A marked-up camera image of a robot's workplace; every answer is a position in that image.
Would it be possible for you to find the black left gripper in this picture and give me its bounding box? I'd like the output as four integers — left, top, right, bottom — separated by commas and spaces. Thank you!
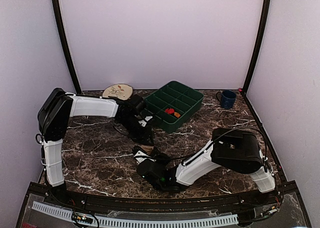
118, 115, 155, 147

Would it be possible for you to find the brown ribbed sock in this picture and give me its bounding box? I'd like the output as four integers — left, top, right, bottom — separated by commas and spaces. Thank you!
140, 145, 154, 153

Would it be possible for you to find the green divided organizer tray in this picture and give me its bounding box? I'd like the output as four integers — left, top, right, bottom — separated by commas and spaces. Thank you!
142, 80, 204, 134

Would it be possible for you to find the red yellow argyle sock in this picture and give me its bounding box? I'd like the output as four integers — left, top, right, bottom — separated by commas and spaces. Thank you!
164, 107, 181, 119

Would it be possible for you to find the dark blue mug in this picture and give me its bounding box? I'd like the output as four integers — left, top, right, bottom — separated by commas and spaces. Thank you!
215, 90, 237, 110

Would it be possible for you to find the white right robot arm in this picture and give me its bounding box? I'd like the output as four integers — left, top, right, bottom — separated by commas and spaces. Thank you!
132, 126, 276, 205

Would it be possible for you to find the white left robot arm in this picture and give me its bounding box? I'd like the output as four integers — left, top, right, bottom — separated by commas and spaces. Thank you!
35, 88, 154, 206

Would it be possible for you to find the round wooden slice plate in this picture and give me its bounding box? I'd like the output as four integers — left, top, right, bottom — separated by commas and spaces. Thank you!
102, 83, 133, 100

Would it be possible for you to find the white slotted cable duct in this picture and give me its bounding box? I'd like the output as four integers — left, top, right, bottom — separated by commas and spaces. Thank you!
31, 201, 239, 228

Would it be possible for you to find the black front table rail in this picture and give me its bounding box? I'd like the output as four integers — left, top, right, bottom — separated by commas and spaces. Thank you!
27, 182, 298, 215

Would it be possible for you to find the black left corner post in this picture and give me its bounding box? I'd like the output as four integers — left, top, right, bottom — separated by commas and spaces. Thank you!
51, 0, 82, 94

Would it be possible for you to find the black corner post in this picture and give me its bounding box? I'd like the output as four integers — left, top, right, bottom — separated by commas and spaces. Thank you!
242, 0, 271, 96
51, 0, 82, 94

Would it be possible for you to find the black right corner post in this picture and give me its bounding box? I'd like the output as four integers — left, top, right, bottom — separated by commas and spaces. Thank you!
242, 0, 271, 96

